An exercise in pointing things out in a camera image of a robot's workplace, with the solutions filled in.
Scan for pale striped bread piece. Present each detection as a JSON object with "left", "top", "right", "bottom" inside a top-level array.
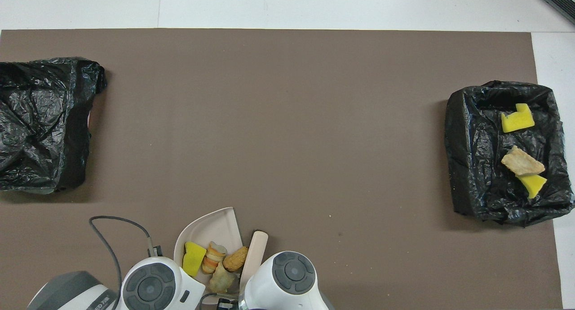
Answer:
[{"left": 209, "top": 263, "right": 236, "bottom": 295}]

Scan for brown bread roll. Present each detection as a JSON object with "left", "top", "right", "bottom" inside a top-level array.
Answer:
[{"left": 223, "top": 246, "right": 249, "bottom": 272}]

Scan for orange striped bread piece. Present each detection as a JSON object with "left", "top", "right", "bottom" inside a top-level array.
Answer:
[{"left": 201, "top": 241, "right": 228, "bottom": 275}]

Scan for beige hand brush black bristles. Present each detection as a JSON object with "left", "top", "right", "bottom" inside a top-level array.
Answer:
[{"left": 239, "top": 230, "right": 269, "bottom": 297}]

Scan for plain yellow sponge piece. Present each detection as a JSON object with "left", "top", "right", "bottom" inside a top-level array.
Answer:
[{"left": 182, "top": 242, "right": 207, "bottom": 277}]

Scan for beige plastic dustpan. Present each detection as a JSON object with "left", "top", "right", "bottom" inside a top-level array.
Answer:
[{"left": 174, "top": 207, "right": 245, "bottom": 306}]

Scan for pale crusty bread chunk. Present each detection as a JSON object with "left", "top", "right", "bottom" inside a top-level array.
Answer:
[{"left": 501, "top": 145, "right": 546, "bottom": 177}]

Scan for yellow green sponge piece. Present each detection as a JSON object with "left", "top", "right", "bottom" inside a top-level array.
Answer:
[
  {"left": 516, "top": 174, "right": 548, "bottom": 199},
  {"left": 501, "top": 103, "right": 535, "bottom": 133}
]

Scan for bin lined with black bag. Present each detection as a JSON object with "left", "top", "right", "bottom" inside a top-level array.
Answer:
[
  {"left": 445, "top": 80, "right": 575, "bottom": 227},
  {"left": 0, "top": 57, "right": 107, "bottom": 194}
]

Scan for brown table mat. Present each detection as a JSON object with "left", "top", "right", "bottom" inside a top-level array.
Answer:
[{"left": 0, "top": 28, "right": 564, "bottom": 310}]

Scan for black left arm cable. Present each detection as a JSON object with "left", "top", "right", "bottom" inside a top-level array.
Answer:
[{"left": 89, "top": 216, "right": 163, "bottom": 301}]

